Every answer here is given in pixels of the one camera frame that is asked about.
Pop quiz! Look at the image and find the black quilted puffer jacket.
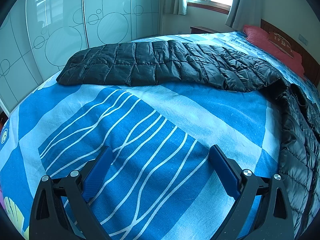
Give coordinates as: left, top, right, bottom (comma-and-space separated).
57, 40, 319, 238

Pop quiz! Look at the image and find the blue patterned bed sheet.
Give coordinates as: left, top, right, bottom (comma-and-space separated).
1, 32, 319, 239

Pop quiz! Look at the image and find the dark wooden headboard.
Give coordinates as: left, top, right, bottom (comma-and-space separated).
260, 19, 319, 87

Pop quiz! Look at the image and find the brown embroidered cushion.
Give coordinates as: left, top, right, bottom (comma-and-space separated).
268, 32, 294, 58

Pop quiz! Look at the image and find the red pillow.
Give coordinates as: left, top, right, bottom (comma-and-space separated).
243, 25, 305, 79

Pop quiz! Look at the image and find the white sliding wardrobe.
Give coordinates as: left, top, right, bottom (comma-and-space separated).
1, 0, 159, 113

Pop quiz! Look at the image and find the wooden nightstand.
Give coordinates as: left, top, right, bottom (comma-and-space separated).
190, 26, 217, 34

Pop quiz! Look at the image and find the grey curtain beside headboard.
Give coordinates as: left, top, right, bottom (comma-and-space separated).
225, 0, 262, 31

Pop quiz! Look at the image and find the wall socket plate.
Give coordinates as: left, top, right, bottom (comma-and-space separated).
298, 34, 308, 46

